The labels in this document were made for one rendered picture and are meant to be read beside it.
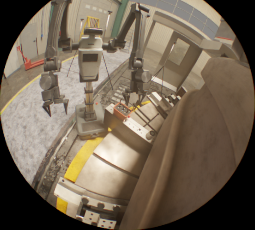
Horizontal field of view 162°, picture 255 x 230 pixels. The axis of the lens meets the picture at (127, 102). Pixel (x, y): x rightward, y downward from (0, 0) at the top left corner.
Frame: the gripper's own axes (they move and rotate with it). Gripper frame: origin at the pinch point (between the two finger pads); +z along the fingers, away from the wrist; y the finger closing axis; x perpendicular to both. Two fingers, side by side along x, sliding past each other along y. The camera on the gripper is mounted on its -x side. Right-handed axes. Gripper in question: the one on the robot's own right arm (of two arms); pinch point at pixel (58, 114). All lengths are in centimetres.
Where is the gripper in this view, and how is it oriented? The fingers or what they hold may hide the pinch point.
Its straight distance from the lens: 51.3
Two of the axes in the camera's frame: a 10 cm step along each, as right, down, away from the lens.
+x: -4.7, -3.0, 8.3
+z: -0.4, 9.5, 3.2
